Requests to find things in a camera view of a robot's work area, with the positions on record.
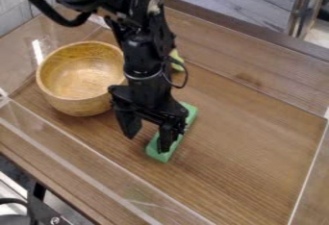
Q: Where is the red plush strawberry toy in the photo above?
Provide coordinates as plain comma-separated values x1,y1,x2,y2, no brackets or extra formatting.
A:
170,49,184,72

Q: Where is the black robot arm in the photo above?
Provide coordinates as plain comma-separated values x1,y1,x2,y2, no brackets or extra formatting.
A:
29,0,188,153

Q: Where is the clear acrylic tray wall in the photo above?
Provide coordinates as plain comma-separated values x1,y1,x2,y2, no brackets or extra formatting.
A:
0,89,214,225

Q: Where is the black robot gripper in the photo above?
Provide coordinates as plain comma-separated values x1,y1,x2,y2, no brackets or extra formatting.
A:
108,71,188,154

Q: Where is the brown wooden bowl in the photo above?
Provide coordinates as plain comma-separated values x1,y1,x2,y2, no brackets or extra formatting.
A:
36,40,124,116

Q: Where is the green rectangular block stick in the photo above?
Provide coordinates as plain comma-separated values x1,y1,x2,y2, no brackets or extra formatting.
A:
144,101,200,164

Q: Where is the black table leg bracket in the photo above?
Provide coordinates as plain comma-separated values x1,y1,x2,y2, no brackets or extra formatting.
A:
0,180,75,225

